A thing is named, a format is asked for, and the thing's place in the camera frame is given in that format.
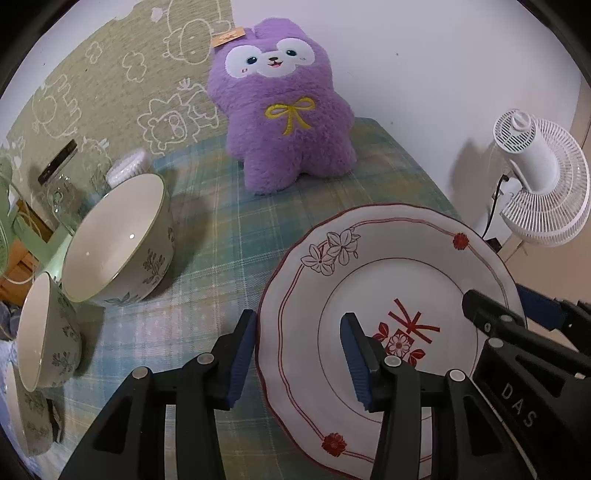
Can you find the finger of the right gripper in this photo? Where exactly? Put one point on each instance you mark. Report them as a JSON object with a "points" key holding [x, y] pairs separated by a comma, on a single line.
{"points": [[492, 318], [572, 320]]}

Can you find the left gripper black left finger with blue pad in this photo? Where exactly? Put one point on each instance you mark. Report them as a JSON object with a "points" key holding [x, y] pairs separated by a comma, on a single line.
{"points": [[126, 439]]}

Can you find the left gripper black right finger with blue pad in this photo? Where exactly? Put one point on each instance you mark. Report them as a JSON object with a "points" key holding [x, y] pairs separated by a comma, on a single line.
{"points": [[469, 441]]}

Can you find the white plate red pattern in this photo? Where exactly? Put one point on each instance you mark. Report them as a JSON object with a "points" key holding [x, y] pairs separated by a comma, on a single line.
{"points": [[403, 271]]}

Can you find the large floral ceramic bowl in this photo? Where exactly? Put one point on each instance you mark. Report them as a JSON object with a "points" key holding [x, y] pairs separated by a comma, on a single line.
{"points": [[124, 246]]}

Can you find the white standing fan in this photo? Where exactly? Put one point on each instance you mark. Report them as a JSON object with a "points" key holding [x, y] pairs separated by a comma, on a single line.
{"points": [[552, 204]]}

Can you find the plaid tablecloth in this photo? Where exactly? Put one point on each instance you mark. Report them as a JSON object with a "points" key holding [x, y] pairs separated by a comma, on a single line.
{"points": [[227, 244]]}

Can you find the glass jar black lid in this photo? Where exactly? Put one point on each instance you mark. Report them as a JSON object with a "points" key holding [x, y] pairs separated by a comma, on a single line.
{"points": [[75, 181]]}

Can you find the cotton swab container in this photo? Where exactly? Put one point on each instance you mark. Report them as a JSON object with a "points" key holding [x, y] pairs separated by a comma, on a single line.
{"points": [[134, 163]]}

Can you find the purple plush bunny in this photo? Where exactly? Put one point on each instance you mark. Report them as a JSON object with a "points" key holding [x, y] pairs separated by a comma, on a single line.
{"points": [[285, 119]]}

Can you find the green animal print mat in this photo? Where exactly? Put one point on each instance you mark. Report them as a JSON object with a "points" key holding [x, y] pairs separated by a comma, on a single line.
{"points": [[114, 76]]}

